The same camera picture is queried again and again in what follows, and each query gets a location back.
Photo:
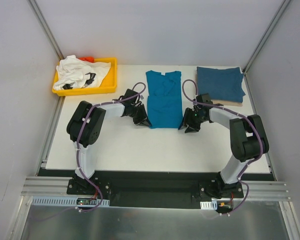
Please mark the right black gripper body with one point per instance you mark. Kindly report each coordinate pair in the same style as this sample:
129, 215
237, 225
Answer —
191, 119

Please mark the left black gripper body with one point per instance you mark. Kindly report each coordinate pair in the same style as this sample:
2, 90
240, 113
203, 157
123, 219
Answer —
139, 114

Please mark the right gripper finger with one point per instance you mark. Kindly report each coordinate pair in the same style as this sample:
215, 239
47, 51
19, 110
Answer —
184, 122
192, 128

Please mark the teal blue t-shirt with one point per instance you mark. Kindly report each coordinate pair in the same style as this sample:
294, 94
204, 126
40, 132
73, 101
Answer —
164, 101

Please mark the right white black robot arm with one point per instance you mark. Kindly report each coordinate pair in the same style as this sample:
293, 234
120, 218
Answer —
248, 140

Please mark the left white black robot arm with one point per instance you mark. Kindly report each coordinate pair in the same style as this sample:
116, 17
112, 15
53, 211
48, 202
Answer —
86, 123

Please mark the yellow plastic bin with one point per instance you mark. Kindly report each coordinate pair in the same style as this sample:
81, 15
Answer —
109, 84

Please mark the folded dark blue t-shirt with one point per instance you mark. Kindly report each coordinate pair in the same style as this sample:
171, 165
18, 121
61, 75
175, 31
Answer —
218, 82

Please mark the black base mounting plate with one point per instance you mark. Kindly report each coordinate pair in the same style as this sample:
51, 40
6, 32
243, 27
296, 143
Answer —
146, 189

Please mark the orange garment in bin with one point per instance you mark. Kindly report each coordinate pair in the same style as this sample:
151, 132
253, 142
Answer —
89, 59

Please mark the white printed t-shirt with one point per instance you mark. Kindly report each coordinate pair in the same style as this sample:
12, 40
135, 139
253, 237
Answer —
74, 73

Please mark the right slotted cable duct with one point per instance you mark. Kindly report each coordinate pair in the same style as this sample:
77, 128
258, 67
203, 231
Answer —
209, 205

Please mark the slotted cable duct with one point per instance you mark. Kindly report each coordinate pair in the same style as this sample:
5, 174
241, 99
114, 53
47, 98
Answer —
62, 201
209, 205

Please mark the aluminium extrusion rail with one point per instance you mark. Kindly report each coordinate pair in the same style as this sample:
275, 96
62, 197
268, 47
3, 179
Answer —
57, 186

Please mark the left aluminium frame post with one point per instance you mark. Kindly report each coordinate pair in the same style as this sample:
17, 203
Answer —
45, 28

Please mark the aluminium frame post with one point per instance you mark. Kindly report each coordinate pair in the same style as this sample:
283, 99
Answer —
45, 28
267, 33

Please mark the left slotted cable duct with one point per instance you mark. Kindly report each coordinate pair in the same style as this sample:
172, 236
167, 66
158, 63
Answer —
62, 201

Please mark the right aluminium frame post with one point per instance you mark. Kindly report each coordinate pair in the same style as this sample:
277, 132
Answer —
267, 33

